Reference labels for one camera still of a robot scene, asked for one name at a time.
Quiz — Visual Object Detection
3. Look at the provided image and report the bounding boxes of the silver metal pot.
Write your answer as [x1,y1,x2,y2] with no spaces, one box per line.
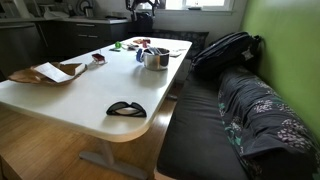
[141,48,169,71]

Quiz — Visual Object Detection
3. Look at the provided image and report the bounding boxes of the blue tape roll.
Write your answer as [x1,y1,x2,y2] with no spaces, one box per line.
[136,48,144,63]

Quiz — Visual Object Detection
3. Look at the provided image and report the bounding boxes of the red soda can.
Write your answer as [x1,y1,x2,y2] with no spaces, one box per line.
[142,39,149,48]

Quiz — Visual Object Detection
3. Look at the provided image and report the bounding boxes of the white plastic wrapped utensils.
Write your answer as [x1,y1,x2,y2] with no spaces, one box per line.
[121,43,139,51]

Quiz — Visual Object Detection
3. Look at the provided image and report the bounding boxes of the green round container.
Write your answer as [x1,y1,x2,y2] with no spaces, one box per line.
[115,41,122,49]

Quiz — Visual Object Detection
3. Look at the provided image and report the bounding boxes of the dark flat strip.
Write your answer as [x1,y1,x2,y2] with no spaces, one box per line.
[109,48,120,52]

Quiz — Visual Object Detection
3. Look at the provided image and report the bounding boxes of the dark bench seat cushion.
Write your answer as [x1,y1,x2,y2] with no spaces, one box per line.
[154,74,249,180]

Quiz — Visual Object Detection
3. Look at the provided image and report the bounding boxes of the red box on clear dish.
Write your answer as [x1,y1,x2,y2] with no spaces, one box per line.
[92,52,106,65]

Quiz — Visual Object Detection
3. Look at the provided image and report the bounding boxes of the black backpack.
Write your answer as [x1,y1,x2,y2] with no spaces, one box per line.
[192,32,262,79]

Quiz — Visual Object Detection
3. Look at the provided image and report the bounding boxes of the dark kitchen cabinet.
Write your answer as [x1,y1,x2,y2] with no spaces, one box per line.
[37,21,129,61]

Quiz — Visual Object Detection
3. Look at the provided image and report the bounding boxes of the white paper receipt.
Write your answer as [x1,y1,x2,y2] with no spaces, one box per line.
[33,62,87,83]

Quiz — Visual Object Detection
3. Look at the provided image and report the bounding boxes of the floral dark cushion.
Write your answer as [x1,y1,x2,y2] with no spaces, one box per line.
[218,66,320,180]

